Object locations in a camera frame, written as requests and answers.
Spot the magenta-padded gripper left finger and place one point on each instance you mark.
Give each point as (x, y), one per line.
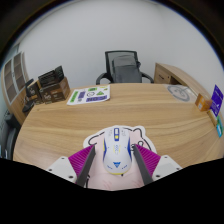
(80, 160)

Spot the purple card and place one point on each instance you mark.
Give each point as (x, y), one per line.
(217, 100)

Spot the tall brown cardboard box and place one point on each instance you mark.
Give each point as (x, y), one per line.
(33, 93)

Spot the wooden shelf cabinet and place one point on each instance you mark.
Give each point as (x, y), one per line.
(15, 78)

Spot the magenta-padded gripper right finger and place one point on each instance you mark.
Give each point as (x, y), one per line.
(146, 160)

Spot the small orange box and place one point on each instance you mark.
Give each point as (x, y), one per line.
(202, 102)

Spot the white sticker sheet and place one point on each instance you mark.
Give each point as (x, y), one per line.
(88, 95)

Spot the grey backpack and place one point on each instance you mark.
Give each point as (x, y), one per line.
(126, 70)

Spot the white and blue computer mouse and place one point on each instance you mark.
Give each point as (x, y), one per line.
(116, 151)

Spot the black box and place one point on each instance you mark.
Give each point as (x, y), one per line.
(50, 76)

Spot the clear sheet with round print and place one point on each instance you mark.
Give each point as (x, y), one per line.
(180, 92)

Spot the teal card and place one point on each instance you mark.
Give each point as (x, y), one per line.
(219, 126)

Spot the black mesh office chair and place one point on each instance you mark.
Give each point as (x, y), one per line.
(108, 61)

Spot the wide brown cardboard box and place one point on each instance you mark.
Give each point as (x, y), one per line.
(55, 92)

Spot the wooden side desk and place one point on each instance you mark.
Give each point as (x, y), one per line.
(173, 73)

